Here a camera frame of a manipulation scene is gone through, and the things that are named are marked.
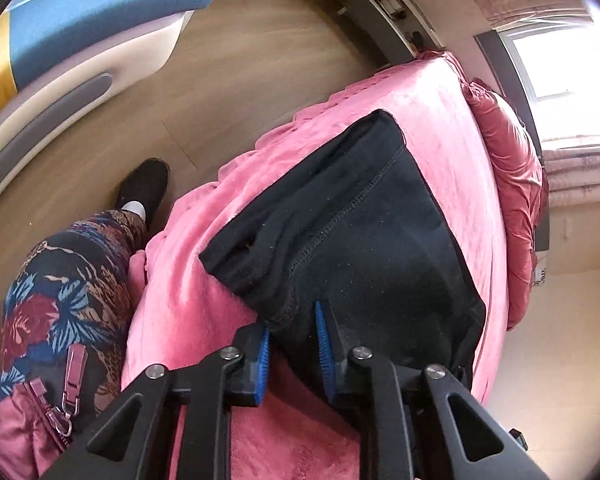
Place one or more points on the blue yellow grey sofa chair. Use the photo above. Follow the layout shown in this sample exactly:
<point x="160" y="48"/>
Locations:
<point x="80" y="35"/>

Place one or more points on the person's black shoe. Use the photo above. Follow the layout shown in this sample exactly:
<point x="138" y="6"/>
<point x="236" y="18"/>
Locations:
<point x="147" y="185"/>

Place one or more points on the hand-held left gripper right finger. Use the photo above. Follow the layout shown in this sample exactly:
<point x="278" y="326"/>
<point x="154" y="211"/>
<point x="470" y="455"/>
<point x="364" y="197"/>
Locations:
<point x="325" y="350"/>

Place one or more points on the black embroidered pants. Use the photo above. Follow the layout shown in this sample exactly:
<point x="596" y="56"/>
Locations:
<point x="380" y="220"/>

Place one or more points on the bed with pink blanket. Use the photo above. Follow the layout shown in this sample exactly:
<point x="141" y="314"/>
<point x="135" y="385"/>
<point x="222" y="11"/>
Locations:
<point x="445" y="135"/>

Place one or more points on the grey headboard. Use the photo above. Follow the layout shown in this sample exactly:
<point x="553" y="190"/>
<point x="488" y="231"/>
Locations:
<point x="495" y="60"/>

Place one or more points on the person's floral trouser leg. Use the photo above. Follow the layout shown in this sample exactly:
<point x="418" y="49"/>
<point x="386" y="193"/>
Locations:
<point x="65" y="300"/>

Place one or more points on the floral curtain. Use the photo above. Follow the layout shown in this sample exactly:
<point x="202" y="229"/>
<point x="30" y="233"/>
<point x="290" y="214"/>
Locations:
<point x="530" y="2"/>
<point x="580" y="170"/>

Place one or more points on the window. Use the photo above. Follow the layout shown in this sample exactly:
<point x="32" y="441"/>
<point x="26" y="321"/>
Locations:
<point x="545" y="60"/>

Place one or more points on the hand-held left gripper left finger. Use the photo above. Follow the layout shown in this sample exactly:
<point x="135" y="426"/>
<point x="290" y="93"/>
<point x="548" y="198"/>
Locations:
<point x="262" y="360"/>

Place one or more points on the white nightstand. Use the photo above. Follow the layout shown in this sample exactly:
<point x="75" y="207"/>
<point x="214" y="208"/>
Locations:
<point x="395" y="35"/>

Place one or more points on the dark pink duvet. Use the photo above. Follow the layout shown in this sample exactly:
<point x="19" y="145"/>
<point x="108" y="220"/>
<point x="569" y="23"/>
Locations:
<point x="517" y="200"/>

